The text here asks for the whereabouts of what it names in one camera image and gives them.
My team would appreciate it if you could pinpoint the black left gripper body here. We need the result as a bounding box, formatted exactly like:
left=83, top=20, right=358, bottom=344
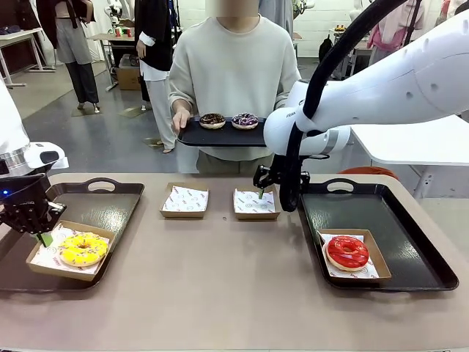
left=0, top=172, right=51, bottom=221

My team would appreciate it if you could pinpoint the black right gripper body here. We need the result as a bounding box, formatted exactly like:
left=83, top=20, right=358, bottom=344
left=271, top=154, right=283, bottom=186

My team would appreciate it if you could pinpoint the small kraft cardboard box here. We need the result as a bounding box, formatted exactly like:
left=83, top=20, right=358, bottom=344
left=159, top=182, right=210, bottom=220
left=233, top=185, right=282, bottom=221

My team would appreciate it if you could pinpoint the yellow sprinkled donut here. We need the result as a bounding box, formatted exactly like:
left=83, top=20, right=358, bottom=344
left=58, top=232, right=109, bottom=268

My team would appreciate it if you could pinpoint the large kraft cardboard box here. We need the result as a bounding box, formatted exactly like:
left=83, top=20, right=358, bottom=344
left=26, top=219, right=117, bottom=282
left=315, top=229, right=392, bottom=280

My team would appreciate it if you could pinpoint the small black serving tray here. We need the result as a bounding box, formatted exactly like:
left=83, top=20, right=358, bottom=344
left=177, top=116, right=270, bottom=149

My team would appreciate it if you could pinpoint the purple glazed donut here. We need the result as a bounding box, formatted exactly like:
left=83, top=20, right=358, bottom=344
left=231, top=112, right=259, bottom=131

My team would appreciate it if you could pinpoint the red glazed donut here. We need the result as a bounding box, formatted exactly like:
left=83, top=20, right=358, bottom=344
left=325, top=235, right=370, bottom=272

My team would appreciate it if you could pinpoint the chocolate sprinkled donut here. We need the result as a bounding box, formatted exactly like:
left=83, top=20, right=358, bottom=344
left=199, top=112, right=226, bottom=130

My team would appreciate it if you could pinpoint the person's right forearm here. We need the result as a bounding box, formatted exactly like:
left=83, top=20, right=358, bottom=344
left=169, top=95, right=195, bottom=113

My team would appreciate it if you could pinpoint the person's right hand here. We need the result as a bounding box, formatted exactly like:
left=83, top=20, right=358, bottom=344
left=170, top=109, right=193, bottom=133

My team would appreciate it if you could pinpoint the orange stool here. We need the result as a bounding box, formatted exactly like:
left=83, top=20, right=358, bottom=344
left=339, top=166, right=399, bottom=180

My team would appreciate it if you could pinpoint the person in light pullover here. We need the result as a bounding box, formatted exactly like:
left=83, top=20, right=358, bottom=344
left=168, top=0, right=303, bottom=175

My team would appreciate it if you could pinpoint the white side table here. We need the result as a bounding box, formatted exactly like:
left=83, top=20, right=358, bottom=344
left=350, top=115, right=469, bottom=201

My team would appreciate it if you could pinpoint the black backpack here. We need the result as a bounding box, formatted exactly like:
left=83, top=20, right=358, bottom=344
left=317, top=34, right=335, bottom=65

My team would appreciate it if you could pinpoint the mannequin in grey hoodie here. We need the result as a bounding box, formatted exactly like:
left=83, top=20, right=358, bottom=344
left=258, top=0, right=295, bottom=45

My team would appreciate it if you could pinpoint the brown cardboard shipping box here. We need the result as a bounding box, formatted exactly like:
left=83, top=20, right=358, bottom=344
left=116, top=54, right=143, bottom=92

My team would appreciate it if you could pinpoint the mannequin with dark grey trousers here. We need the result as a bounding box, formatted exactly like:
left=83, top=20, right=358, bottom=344
left=36, top=0, right=100, bottom=111

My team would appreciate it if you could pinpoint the white desk with dark items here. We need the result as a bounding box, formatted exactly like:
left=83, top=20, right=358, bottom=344
left=0, top=27, right=48, bottom=89

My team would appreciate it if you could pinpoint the mannequin in pink garment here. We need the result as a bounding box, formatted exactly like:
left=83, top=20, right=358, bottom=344
left=367, top=0, right=426, bottom=62

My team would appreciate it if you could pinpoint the wooden-top desk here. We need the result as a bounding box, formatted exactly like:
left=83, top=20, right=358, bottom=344
left=86, top=32, right=139, bottom=92

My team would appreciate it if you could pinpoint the mannequin with light trousers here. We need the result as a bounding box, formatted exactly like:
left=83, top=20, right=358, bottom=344
left=134, top=0, right=177, bottom=154

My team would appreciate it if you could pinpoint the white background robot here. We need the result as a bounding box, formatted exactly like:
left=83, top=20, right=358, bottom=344
left=103, top=0, right=124, bottom=26

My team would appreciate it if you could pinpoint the large brown handled tray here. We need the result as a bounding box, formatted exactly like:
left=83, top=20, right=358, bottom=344
left=0, top=177, right=146, bottom=293

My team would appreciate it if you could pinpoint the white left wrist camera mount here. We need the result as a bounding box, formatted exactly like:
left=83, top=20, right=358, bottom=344
left=27, top=142, right=70, bottom=170

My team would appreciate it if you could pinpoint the large black handled tray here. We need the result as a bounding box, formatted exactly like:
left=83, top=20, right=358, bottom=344
left=297, top=178, right=460, bottom=293

